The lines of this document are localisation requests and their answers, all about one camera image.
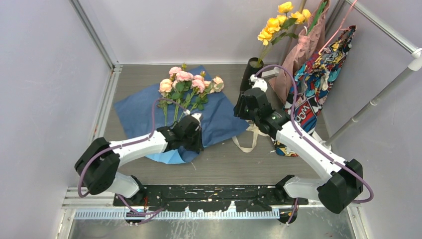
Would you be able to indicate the pink garment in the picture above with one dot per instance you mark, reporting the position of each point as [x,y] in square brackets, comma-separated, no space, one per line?
[300,53]

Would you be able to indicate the yellow flowers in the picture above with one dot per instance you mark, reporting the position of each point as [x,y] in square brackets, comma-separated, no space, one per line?
[280,27]

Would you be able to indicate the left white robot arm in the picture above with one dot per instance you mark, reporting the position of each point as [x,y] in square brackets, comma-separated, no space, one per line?
[98,165]

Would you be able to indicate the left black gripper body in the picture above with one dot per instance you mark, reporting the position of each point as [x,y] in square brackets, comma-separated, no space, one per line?
[192,143]

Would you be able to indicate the white slotted cable duct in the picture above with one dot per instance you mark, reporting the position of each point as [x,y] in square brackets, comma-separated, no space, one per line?
[120,214]

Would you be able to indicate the pink clothes hanger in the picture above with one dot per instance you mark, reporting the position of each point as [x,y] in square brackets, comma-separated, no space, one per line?
[340,26]

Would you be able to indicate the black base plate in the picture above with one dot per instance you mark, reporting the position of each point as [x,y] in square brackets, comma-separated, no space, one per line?
[205,198]

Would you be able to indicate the green clothes hanger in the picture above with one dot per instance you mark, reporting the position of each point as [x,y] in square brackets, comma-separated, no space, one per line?
[321,8]

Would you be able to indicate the cream ribbon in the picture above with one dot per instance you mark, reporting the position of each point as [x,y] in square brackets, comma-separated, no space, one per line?
[249,139]

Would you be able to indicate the colourful cartoon print garment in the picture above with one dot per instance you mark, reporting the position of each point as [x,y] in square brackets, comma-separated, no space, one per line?
[312,83]

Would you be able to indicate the pink rose stem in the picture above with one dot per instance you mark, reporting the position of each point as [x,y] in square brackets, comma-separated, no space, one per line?
[181,82]
[166,90]
[215,85]
[195,97]

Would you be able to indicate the black vase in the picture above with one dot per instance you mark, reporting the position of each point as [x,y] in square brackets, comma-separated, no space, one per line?
[252,67]

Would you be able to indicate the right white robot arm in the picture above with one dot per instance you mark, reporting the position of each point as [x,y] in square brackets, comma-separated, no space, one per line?
[339,182]

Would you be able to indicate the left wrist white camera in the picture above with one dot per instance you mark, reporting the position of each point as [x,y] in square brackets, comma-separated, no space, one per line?
[197,115]

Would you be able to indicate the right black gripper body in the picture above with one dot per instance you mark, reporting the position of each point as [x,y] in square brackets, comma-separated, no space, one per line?
[242,112]

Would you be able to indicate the white metal clothes rack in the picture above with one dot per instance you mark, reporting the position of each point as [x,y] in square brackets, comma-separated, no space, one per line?
[376,102]

